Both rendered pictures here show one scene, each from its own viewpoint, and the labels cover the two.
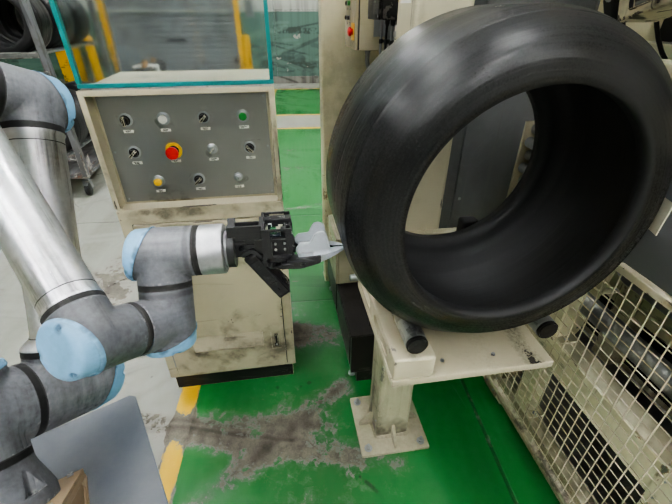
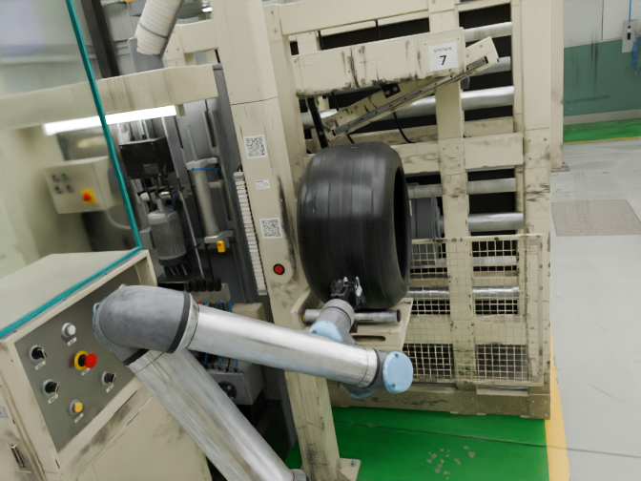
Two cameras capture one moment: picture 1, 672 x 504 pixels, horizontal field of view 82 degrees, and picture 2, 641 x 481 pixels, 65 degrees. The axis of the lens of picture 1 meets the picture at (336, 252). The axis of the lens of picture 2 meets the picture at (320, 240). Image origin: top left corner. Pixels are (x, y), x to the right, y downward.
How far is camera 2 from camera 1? 1.32 m
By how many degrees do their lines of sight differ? 57
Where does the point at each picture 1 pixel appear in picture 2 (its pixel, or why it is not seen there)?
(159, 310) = not seen: hidden behind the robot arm
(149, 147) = (61, 371)
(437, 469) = (379, 463)
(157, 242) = (337, 321)
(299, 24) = not seen: outside the picture
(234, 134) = not seen: hidden behind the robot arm
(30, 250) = (340, 345)
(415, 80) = (375, 181)
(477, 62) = (386, 168)
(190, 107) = (86, 304)
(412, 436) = (347, 467)
